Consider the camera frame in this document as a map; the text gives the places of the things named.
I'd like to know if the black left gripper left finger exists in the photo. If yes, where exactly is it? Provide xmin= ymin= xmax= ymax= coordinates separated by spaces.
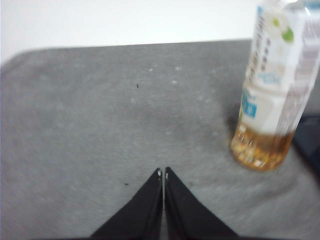
xmin=89 ymin=167 xmax=164 ymax=240

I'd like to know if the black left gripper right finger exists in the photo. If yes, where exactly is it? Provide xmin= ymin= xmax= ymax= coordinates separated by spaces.
xmin=163 ymin=166 xmax=241 ymax=240

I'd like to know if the light tea bottle white label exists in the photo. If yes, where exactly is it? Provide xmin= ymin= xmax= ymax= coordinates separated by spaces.
xmin=229 ymin=0 xmax=320 ymax=172

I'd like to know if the dark teal rectangular tray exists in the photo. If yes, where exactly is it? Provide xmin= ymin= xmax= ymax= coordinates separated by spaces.
xmin=292 ymin=111 xmax=320 ymax=176

